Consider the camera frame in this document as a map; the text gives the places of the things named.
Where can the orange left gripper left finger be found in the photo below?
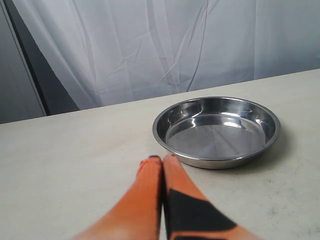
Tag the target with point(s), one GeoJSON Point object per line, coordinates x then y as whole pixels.
{"type": "Point", "coordinates": [137, 215]}

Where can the dark vertical post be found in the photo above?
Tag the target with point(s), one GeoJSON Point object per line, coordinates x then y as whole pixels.
{"type": "Point", "coordinates": [53, 96]}

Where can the round stainless steel pan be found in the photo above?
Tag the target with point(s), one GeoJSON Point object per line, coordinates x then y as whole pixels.
{"type": "Point", "coordinates": [216, 132]}

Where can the white backdrop curtain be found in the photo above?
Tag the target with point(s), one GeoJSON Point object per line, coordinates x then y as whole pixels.
{"type": "Point", "coordinates": [107, 52]}

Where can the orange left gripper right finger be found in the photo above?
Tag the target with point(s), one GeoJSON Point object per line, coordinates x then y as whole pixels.
{"type": "Point", "coordinates": [189, 215]}

